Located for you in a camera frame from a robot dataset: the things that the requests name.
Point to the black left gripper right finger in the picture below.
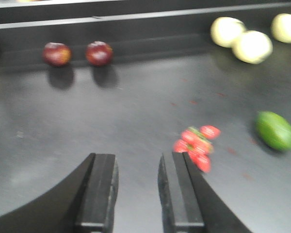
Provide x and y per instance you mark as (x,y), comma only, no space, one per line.
(189,204)

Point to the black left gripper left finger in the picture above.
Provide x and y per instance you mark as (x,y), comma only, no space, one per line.
(83,202)

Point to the black fruit display stand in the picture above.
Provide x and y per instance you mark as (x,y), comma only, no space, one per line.
(165,75)

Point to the green avocado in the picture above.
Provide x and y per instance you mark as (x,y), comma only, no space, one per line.
(274,130)

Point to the dark red apple right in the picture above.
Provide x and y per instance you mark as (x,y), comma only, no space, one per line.
(99,53)

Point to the dark red apple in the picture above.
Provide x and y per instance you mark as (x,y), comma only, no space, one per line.
(99,53)
(57,54)

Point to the dark red apple left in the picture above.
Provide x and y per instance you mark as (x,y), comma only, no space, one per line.
(57,54)

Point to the pale pear front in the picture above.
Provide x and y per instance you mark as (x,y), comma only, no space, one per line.
(252,47)

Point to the pale pear right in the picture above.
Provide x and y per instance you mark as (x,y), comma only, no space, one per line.
(281,28)

